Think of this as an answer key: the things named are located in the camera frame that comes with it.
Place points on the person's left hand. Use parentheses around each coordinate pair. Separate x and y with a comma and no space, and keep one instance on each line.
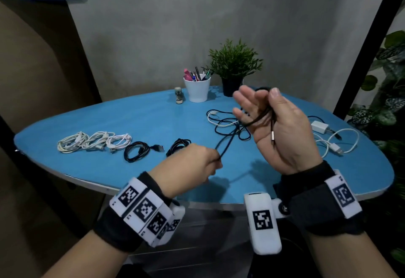
(183,167)

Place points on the person's right hand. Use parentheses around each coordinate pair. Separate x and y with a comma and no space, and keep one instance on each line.
(289,141)

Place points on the person's left fingers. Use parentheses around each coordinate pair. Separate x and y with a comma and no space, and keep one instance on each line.
(212,162)

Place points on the person's right middle finger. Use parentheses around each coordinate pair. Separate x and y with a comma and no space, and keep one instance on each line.
(243,102)

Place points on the person's right thumb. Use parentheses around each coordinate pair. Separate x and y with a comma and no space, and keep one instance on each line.
(279,101)

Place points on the person's left forearm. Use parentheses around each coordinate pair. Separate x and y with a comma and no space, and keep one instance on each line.
(85,255)

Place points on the person's right forearm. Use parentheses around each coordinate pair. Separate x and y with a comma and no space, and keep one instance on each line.
(348,255)

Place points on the green plant in black pot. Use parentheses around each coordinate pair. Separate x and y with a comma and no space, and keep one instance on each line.
(234,62)

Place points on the green pen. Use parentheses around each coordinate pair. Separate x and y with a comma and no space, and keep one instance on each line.
(207,74)

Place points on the white pen cup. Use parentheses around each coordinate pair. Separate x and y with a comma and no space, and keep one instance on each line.
(197,91)

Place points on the white charger adapter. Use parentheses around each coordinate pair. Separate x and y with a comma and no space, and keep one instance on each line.
(319,127)

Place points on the black pen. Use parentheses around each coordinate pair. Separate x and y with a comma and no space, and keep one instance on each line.
(197,73)

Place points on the blue pen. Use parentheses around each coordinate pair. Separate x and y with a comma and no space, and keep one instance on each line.
(193,77)

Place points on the pink highlighter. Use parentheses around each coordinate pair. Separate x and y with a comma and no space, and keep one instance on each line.
(188,75)

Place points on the small metal stapler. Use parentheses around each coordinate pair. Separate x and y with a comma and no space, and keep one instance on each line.
(179,96)

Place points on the black wristband with marker tags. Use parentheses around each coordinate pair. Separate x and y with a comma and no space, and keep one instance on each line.
(139,208)

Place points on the black wristband with marker tag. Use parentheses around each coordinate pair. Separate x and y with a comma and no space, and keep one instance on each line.
(316,198)

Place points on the large leafy green plant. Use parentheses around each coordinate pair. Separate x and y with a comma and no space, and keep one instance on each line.
(387,97)

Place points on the black metal pole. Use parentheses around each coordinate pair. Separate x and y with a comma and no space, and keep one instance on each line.
(370,40)

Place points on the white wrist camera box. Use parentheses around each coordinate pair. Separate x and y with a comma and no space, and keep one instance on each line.
(262,220)

